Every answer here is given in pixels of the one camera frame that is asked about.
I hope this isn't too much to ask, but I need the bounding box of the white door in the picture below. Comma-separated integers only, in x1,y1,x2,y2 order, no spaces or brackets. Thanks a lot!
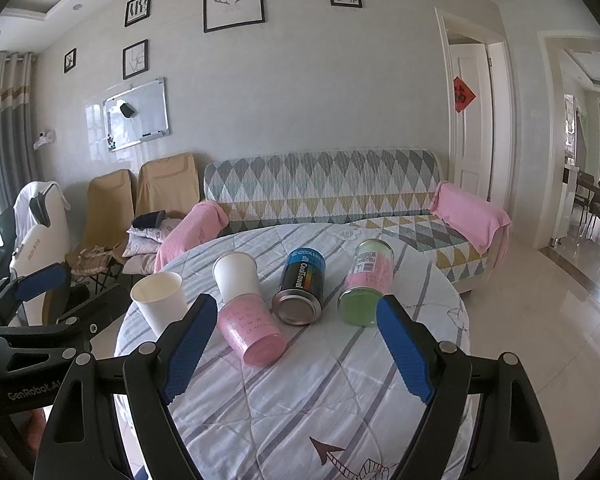
447,42,496,202

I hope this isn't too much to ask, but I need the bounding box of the stack of pale pillows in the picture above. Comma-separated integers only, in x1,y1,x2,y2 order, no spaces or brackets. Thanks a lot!
122,217,187,276

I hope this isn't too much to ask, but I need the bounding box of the pink paper cup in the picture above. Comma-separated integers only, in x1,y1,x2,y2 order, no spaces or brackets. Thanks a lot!
212,252,289,366

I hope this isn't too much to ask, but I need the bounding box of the dark cushion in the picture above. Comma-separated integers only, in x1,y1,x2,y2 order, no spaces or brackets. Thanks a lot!
132,211,167,231

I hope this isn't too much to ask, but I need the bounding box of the black white picture frame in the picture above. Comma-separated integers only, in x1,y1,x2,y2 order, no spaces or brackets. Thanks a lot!
124,0,153,28
122,39,150,80

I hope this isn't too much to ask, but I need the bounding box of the red door decoration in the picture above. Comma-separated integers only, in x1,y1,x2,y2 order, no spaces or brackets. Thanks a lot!
452,76,476,114

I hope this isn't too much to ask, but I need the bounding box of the green and pink can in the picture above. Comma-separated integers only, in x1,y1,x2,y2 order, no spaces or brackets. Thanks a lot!
336,238,395,329

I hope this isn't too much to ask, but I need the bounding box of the white paper cup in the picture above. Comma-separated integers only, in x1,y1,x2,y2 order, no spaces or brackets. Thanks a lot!
130,271,190,336

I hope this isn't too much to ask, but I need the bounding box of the grey curtain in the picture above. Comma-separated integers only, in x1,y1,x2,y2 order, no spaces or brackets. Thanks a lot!
0,50,41,213

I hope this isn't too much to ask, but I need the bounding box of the diamond patterned sofa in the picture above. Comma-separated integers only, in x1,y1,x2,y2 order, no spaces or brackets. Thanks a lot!
203,148,512,295

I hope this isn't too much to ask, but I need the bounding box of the large antler picture frame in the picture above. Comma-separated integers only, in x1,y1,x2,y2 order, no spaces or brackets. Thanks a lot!
202,0,266,34

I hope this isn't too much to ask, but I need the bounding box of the white gaming chair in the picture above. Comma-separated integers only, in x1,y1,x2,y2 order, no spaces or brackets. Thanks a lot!
7,180,74,327

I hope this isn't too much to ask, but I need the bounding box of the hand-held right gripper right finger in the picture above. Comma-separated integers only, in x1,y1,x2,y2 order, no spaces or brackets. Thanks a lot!
375,294,561,480

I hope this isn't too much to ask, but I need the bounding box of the beige folding chair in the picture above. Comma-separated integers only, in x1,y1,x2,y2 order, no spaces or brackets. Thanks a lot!
66,168,136,288
134,152,201,222

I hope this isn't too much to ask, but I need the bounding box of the blue metal can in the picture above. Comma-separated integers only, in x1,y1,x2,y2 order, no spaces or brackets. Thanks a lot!
271,247,328,328

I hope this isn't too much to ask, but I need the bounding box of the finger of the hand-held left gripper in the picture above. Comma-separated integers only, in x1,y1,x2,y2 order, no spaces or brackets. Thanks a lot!
0,261,67,331
55,284,134,357

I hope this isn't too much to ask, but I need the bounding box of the whiteboard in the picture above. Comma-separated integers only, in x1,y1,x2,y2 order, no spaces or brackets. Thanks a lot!
102,77,171,153

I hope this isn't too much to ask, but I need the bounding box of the pink towel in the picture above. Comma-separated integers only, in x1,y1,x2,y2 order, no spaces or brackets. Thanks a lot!
152,200,230,274
428,180,512,262

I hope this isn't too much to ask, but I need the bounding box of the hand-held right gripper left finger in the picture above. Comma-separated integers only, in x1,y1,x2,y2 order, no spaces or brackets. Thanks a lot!
40,293,219,480

